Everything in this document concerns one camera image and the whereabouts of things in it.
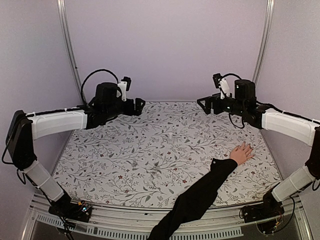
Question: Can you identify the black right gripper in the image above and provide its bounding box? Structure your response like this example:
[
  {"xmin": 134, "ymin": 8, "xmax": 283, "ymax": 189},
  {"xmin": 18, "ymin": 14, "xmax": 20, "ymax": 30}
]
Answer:
[{"xmin": 197, "ymin": 93, "xmax": 246, "ymax": 117}]

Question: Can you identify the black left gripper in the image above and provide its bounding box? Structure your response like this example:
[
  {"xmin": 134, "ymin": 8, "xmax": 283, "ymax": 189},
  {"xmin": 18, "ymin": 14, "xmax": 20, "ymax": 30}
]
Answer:
[{"xmin": 104, "ymin": 97, "xmax": 145, "ymax": 120}]

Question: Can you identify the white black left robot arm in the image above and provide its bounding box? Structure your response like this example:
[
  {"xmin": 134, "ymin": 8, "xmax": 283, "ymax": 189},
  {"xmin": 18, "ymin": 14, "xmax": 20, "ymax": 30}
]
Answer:
[{"xmin": 4, "ymin": 81, "xmax": 146, "ymax": 217}]

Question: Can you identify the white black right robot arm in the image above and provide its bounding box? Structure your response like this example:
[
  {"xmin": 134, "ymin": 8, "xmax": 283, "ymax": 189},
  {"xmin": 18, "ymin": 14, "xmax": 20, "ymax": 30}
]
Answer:
[{"xmin": 197, "ymin": 76, "xmax": 320, "ymax": 218}]

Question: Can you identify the black sleeved forearm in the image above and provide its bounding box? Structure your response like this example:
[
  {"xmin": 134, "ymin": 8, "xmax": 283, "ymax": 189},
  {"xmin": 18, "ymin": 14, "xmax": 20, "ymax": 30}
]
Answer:
[{"xmin": 148, "ymin": 158, "xmax": 238, "ymax": 240}]

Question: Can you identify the person's bare hand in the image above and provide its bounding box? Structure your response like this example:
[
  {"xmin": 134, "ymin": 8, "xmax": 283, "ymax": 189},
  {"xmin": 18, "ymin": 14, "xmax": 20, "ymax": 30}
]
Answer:
[{"xmin": 229, "ymin": 141, "xmax": 254, "ymax": 166}]

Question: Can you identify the floral patterned table mat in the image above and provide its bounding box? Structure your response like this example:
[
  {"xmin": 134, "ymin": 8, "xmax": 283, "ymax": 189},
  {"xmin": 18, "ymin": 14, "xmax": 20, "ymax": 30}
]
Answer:
[{"xmin": 53, "ymin": 102, "xmax": 281, "ymax": 209}]

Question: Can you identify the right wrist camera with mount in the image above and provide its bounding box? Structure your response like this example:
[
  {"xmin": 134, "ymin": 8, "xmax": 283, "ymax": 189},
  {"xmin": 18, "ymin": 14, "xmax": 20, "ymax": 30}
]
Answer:
[{"xmin": 212, "ymin": 73, "xmax": 232, "ymax": 100}]

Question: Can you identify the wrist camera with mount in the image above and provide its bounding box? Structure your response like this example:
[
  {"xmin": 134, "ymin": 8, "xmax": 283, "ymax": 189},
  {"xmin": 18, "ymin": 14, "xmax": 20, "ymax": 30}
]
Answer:
[
  {"xmin": 117, "ymin": 76, "xmax": 132, "ymax": 102},
  {"xmin": 212, "ymin": 73, "xmax": 232, "ymax": 100}
]

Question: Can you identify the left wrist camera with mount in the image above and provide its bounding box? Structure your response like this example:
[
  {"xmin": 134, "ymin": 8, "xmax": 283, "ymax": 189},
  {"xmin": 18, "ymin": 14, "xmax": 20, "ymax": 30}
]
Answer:
[{"xmin": 117, "ymin": 76, "xmax": 132, "ymax": 102}]

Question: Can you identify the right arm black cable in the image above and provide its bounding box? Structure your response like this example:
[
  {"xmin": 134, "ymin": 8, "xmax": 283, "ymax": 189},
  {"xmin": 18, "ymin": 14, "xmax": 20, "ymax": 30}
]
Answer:
[{"xmin": 219, "ymin": 72, "xmax": 247, "ymax": 130}]

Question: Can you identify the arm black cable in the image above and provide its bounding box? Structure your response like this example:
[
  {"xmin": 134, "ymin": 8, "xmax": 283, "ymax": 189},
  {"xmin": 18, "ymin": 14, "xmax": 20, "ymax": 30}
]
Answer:
[
  {"xmin": 80, "ymin": 69, "xmax": 120, "ymax": 106},
  {"xmin": 219, "ymin": 72, "xmax": 247, "ymax": 130}
]

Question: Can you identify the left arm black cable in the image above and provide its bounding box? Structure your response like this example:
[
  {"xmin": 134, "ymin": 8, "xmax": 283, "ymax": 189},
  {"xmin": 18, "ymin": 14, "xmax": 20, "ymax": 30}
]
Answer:
[{"xmin": 80, "ymin": 69, "xmax": 120, "ymax": 106}]

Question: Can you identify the right aluminium frame post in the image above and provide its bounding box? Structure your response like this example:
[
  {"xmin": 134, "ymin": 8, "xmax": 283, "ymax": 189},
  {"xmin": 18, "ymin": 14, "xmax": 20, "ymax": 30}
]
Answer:
[{"xmin": 252, "ymin": 0, "xmax": 275, "ymax": 85}]

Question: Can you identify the aluminium frame post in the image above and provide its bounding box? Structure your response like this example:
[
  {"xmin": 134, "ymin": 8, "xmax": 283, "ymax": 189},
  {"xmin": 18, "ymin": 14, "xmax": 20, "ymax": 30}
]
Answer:
[
  {"xmin": 56, "ymin": 0, "xmax": 85, "ymax": 105},
  {"xmin": 252, "ymin": 0, "xmax": 275, "ymax": 85}
]

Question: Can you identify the left aluminium frame post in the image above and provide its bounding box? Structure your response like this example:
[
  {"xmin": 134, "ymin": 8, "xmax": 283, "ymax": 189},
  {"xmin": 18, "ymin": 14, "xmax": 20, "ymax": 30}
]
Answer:
[{"xmin": 56, "ymin": 0, "xmax": 85, "ymax": 105}]

